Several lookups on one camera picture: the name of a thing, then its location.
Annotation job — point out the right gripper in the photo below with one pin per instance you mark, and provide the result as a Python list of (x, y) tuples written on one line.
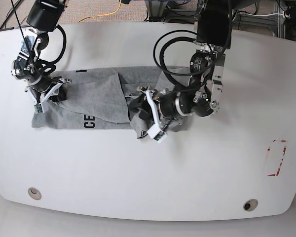
[(54, 92)]

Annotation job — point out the right table cable grommet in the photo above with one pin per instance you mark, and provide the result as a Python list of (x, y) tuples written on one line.
[(250, 205)]

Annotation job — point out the aluminium frame rail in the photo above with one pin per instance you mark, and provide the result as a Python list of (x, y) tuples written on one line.
[(158, 11)]

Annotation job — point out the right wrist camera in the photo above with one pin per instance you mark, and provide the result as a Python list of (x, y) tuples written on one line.
[(41, 108)]

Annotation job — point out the table cable grommet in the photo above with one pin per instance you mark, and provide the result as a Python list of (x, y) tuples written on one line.
[(250, 205), (34, 193)]

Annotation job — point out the left table cable grommet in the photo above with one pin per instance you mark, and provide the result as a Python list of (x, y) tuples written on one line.
[(34, 193)]

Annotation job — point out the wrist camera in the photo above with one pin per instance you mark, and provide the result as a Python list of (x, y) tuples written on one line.
[(156, 133), (41, 108)]

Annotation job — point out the grey t-shirt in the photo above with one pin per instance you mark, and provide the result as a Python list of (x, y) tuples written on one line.
[(99, 99)]

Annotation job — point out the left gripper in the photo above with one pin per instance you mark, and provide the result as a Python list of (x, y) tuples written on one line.
[(164, 107)]

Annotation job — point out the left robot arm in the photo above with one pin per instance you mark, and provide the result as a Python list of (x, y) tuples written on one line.
[(214, 27)]

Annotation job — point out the red tape rectangle marking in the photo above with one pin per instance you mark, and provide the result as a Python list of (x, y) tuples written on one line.
[(274, 158)]

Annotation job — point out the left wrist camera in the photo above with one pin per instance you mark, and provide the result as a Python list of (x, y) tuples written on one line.
[(156, 133)]

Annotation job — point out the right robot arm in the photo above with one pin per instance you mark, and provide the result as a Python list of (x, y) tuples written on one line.
[(41, 86)]

